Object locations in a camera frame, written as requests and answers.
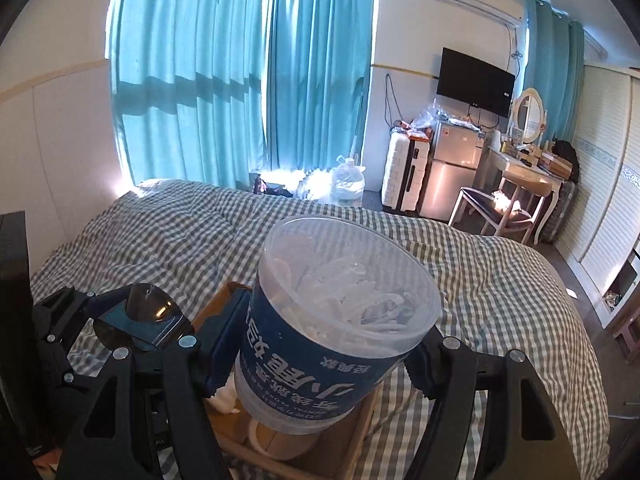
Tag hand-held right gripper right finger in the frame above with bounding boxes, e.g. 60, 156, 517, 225
406, 332, 572, 480

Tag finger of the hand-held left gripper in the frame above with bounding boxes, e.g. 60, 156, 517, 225
32, 286, 132, 341
33, 340, 113, 413

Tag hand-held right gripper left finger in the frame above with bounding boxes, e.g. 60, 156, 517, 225
62, 290, 252, 480

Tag dark sunglasses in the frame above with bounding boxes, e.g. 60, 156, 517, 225
92, 282, 197, 354

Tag clear plastic jar blue label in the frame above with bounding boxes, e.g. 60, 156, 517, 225
234, 215, 444, 434

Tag wooden storage box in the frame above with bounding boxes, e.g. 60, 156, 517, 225
192, 281, 377, 480

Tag bed with checkered cover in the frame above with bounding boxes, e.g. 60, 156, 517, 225
30, 177, 612, 480

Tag dark floor bag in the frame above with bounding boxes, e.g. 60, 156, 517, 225
249, 172, 297, 198

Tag white chair with dark seat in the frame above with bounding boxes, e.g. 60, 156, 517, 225
447, 170, 552, 247

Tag white plastic bag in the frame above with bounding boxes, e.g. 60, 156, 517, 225
297, 167, 335, 204

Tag white suitcase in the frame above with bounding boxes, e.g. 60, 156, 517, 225
382, 132, 431, 214

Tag clear water jug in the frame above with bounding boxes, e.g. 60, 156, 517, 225
327, 156, 366, 207

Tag silver mini fridge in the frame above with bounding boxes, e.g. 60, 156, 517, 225
420, 119, 489, 222

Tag wooden stool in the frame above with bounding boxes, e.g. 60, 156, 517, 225
609, 304, 640, 367

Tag white dressing table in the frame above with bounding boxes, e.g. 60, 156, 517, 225
486, 144, 572, 247

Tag orange snack packets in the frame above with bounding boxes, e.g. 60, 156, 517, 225
392, 120, 434, 143

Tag brown cardboard box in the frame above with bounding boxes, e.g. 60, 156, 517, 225
537, 152, 572, 179

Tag clear plastic bags pile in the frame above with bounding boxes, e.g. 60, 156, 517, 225
412, 99, 484, 134

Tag black bag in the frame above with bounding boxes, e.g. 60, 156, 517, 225
552, 139, 581, 184

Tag white louvered wardrobe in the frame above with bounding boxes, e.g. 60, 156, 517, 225
551, 62, 640, 330

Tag wide teal curtain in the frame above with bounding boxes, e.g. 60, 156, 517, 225
265, 0, 377, 192
106, 0, 275, 190

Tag oval white vanity mirror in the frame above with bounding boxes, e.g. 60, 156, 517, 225
508, 87, 545, 145

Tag narrow teal curtain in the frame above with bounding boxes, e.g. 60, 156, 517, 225
522, 0, 587, 137

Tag black wall television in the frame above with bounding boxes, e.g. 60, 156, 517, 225
436, 47, 517, 117

